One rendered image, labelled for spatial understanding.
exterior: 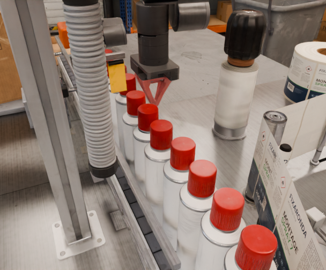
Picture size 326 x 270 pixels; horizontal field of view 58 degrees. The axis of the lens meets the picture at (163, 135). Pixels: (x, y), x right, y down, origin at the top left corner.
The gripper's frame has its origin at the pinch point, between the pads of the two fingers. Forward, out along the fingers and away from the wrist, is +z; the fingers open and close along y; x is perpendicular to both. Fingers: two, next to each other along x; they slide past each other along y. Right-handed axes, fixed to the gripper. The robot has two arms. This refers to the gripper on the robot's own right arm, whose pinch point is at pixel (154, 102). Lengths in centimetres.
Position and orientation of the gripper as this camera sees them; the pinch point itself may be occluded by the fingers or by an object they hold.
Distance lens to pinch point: 62.5
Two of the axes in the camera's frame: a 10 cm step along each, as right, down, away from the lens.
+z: 0.1, 8.2, 5.7
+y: -4.0, -5.2, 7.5
